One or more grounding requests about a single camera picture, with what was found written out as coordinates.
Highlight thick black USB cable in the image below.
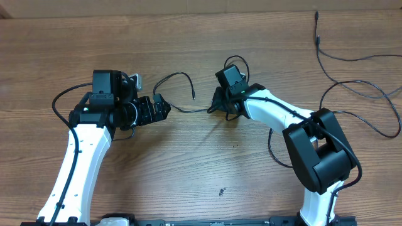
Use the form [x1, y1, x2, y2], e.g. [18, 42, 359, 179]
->
[153, 55, 251, 114]

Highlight thin black cable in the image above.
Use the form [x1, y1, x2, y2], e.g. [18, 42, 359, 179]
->
[268, 80, 402, 170]
[313, 11, 402, 100]

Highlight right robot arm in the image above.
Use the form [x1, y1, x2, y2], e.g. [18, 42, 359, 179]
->
[209, 65, 361, 225]

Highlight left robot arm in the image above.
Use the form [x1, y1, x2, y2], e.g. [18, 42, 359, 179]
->
[33, 70, 171, 225]

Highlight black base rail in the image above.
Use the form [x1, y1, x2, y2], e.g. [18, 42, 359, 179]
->
[20, 214, 357, 226]

